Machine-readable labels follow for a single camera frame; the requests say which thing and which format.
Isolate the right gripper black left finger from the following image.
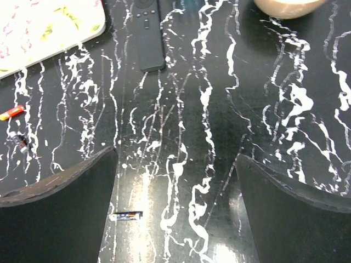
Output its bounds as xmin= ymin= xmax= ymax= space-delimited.
xmin=1 ymin=147 xmax=118 ymax=262

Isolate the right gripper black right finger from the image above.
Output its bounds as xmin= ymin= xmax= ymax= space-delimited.
xmin=236 ymin=154 xmax=350 ymax=262

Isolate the black orange AAA battery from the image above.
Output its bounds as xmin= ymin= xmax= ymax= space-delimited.
xmin=109 ymin=211 xmax=143 ymax=221

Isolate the red yellow AAA battery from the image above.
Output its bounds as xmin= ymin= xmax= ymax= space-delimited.
xmin=0 ymin=105 xmax=25 ymax=121

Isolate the black remote control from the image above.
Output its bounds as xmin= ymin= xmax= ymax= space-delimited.
xmin=133 ymin=0 xmax=165 ymax=73

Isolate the black grey AAA battery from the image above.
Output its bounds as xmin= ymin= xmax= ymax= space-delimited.
xmin=9 ymin=131 xmax=29 ymax=153

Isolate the floral rectangular tray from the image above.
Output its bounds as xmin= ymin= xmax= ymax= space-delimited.
xmin=1 ymin=0 xmax=106 ymax=78

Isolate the cream white bowl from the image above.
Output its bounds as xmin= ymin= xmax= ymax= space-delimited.
xmin=254 ymin=0 xmax=327 ymax=19

